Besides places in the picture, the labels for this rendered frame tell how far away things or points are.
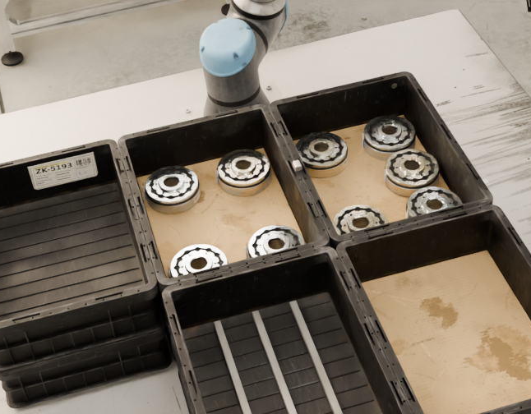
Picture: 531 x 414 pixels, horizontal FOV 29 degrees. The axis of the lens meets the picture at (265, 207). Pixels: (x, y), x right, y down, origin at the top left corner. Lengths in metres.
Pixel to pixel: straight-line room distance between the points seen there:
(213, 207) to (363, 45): 0.76
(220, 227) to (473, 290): 0.48
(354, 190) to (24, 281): 0.64
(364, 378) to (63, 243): 0.63
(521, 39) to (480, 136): 1.54
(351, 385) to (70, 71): 2.31
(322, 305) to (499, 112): 0.78
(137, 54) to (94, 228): 1.88
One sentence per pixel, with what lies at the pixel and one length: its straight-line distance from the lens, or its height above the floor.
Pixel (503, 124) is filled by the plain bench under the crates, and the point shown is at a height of 0.70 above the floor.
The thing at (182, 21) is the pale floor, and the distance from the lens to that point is 3.92.
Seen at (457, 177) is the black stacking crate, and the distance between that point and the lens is 1.94.
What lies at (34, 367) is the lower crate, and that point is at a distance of 1.80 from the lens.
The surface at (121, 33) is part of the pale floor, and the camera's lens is 3.91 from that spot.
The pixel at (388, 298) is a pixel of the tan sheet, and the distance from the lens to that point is 1.79.
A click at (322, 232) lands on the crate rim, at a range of 1.76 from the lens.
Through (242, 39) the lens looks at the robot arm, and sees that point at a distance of 2.14.
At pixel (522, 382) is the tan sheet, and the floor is 0.83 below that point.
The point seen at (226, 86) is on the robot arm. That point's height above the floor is 0.87.
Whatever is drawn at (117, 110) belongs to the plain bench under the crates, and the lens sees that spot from 2.42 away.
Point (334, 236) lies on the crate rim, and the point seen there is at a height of 0.93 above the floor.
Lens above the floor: 2.20
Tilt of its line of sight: 45 degrees down
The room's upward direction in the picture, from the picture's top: 4 degrees counter-clockwise
